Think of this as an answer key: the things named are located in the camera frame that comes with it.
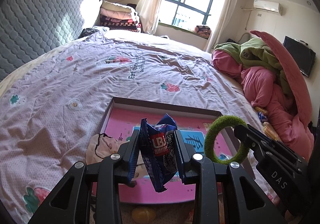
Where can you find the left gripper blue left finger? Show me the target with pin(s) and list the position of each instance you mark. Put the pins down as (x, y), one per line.
(133, 155)

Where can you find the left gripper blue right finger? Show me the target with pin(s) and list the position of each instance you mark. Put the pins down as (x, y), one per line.
(181, 156)

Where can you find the blue snack packet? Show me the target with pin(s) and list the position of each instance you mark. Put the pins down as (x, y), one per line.
(157, 148)

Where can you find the orange tangerine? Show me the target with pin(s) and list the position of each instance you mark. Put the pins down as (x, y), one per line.
(143, 215)

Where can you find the cream lace scrunchie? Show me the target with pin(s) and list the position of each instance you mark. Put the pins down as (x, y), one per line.
(100, 146)

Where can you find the dark shallow cardboard box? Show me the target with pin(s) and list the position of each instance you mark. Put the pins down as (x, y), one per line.
(121, 121)

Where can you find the yellow wafer snack pack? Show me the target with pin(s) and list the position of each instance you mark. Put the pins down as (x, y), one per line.
(270, 132)

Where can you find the small blue snack wrapper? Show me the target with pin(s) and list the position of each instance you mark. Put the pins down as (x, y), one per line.
(262, 117)

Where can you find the pink round cushion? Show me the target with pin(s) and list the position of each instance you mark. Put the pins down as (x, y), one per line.
(293, 75)

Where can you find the lilac strawberry print bedsheet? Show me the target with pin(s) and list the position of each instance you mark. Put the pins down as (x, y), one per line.
(52, 106)

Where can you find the pink quilt heap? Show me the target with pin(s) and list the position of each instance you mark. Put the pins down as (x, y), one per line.
(260, 89)

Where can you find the black flat television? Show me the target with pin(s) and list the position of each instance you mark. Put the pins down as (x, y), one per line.
(302, 54)

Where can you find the green blanket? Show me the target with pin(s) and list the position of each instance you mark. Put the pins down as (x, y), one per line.
(255, 52)

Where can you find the patterned cushion on sill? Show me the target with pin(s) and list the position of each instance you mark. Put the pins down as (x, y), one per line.
(203, 31)

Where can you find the stack of folded blankets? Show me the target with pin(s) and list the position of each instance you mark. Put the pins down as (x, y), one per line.
(117, 16)

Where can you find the grey quilted headboard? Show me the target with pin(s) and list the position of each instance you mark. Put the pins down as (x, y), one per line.
(31, 28)

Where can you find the white air conditioner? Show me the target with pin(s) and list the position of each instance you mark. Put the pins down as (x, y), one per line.
(268, 6)

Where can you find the right cream curtain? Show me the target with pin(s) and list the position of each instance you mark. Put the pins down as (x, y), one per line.
(226, 13)

